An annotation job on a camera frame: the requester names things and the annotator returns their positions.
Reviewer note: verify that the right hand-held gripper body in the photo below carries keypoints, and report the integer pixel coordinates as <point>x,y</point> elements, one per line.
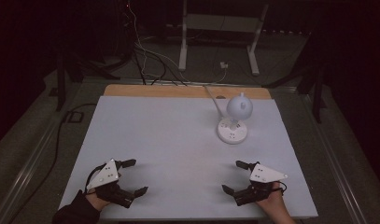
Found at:
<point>265,175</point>

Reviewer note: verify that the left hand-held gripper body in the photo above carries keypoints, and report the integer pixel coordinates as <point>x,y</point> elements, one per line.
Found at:
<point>105,178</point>

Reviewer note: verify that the person's left hand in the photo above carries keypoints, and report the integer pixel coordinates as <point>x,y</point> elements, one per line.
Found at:
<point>96,201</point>

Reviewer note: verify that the person's right hand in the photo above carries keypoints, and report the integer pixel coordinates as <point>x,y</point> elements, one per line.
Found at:
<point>274,200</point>

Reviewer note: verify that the white desk lamp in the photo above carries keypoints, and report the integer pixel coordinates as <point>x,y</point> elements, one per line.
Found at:
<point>232,133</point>

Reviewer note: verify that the white table cover sheet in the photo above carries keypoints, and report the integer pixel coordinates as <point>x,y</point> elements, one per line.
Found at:
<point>166,140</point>

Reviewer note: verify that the black tripod stand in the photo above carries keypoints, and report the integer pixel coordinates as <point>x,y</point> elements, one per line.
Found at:
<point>60,84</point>
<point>316,93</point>

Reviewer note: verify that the white plug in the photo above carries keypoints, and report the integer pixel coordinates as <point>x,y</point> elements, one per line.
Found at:
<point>223,65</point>

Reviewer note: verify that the white metal stand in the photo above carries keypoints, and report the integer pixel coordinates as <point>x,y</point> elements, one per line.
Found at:
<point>222,22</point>

